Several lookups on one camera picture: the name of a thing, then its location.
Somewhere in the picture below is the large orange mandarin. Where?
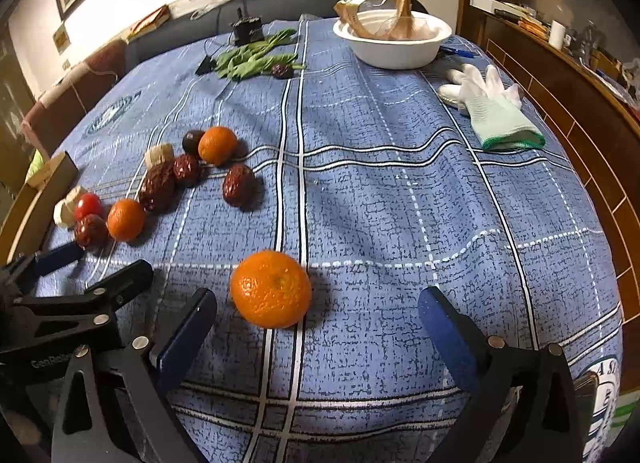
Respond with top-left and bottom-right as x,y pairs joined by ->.
230,249 -> 312,329

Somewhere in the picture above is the red cherry tomato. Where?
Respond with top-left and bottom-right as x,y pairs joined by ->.
74,192 -> 104,222

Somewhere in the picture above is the small orange at left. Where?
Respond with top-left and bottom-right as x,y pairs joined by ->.
106,199 -> 145,242

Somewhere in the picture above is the green leafy vegetable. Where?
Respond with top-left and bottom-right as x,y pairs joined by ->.
214,29 -> 306,82

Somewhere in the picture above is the long red date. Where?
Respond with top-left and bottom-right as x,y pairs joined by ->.
138,161 -> 177,213

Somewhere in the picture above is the small round red date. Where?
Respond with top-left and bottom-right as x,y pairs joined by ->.
172,153 -> 202,187

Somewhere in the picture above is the white work glove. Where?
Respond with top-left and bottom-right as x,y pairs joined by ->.
437,64 -> 546,151

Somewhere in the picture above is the dark date near vegetable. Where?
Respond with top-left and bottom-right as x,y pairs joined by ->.
270,64 -> 294,80

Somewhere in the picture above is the beige cube near dates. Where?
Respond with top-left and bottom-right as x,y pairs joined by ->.
143,142 -> 175,170

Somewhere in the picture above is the blue pen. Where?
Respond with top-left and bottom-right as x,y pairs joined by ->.
437,46 -> 477,58

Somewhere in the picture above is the beige cube at left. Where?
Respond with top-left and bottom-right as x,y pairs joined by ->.
53,186 -> 87,229

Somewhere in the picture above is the white bowl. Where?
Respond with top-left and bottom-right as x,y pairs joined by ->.
333,12 -> 452,70

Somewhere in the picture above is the dark grey sofa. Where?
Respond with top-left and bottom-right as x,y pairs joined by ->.
124,0 -> 432,72

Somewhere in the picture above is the brown armchair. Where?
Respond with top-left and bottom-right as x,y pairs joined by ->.
22,38 -> 127,160

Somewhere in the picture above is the blue plaid tablecloth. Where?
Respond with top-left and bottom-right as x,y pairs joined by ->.
37,20 -> 623,462

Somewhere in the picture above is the small black device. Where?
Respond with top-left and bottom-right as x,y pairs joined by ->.
232,7 -> 265,47

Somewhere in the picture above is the white cup on sideboard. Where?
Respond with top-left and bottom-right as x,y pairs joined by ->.
548,20 -> 566,50

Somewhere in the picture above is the wooden sideboard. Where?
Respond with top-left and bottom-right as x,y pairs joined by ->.
457,0 -> 639,391

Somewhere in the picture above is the small orange near dates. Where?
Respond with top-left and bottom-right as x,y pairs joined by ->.
198,126 -> 238,166

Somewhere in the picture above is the brown crumpled paper bag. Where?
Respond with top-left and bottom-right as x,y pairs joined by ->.
334,0 -> 437,41

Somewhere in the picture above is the black binder clip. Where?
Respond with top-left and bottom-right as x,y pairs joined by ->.
195,55 -> 216,75

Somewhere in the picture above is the cardboard box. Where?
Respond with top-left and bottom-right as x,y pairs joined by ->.
0,151 -> 78,265

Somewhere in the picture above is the dark round plum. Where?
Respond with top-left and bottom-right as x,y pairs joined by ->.
182,130 -> 205,158

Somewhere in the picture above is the book on sofa back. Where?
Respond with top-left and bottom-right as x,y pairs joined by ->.
126,5 -> 171,42

